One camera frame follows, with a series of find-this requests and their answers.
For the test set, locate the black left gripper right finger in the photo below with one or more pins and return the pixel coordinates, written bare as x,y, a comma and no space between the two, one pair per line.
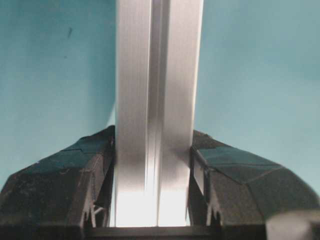
238,195

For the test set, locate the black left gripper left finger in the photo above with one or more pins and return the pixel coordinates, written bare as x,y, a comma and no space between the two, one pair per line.
63,195

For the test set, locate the silver aluminium extrusion rail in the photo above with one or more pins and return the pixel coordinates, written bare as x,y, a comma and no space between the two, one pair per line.
157,58

